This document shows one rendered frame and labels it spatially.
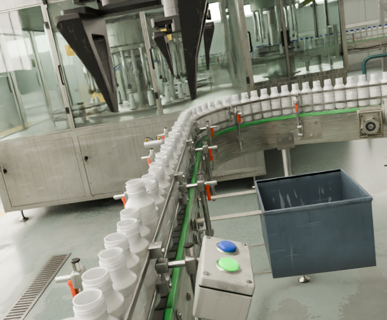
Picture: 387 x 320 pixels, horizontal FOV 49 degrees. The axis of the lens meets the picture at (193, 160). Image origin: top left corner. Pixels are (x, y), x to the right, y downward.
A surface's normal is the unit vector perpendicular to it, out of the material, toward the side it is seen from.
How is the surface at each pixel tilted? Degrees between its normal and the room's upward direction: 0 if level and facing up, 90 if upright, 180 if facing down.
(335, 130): 90
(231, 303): 90
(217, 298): 90
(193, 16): 111
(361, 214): 90
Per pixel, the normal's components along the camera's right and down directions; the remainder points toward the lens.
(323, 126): -0.36, 0.28
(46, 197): -0.05, 0.25
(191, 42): 0.00, 0.57
